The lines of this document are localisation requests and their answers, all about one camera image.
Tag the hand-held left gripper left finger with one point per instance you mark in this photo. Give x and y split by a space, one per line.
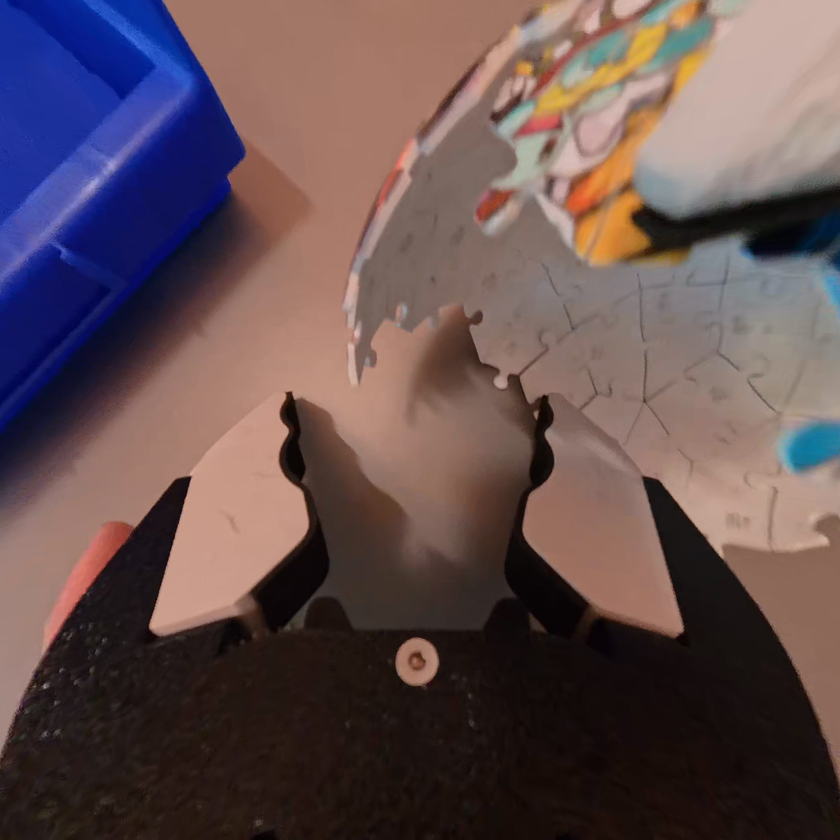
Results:
229 525

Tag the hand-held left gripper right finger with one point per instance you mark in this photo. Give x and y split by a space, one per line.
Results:
604 525

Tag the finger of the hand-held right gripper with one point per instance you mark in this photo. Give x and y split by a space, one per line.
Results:
741 131

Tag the colourful cartoon puzzle ball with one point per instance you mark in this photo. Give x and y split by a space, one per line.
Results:
656 367

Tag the pink object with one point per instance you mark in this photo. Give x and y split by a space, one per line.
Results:
85 571

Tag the blue plastic bin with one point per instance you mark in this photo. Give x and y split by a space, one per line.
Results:
98 164

